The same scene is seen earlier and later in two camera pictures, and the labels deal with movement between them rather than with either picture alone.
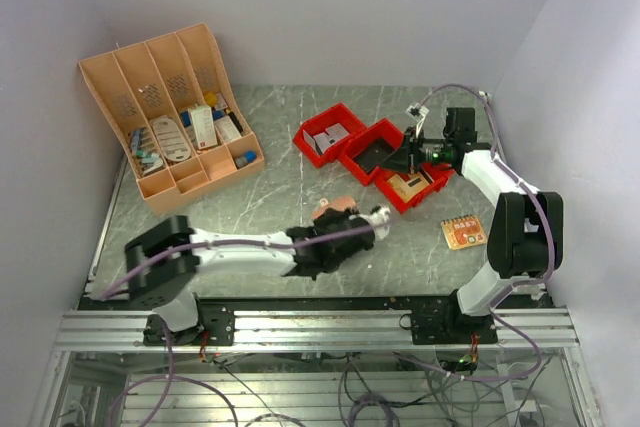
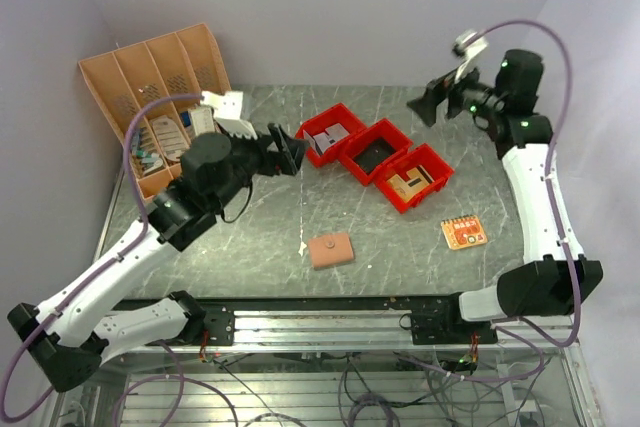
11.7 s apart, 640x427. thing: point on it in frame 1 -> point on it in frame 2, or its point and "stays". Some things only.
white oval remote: (172, 139) stays
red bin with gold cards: (405, 190) stays
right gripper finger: (399, 161) -> (426, 104)
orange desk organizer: (170, 101) stays
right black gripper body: (424, 150) -> (482, 99)
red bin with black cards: (363, 152) stays
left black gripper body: (332, 220) -> (251, 156)
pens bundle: (146, 151) stays
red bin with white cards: (322, 138) stays
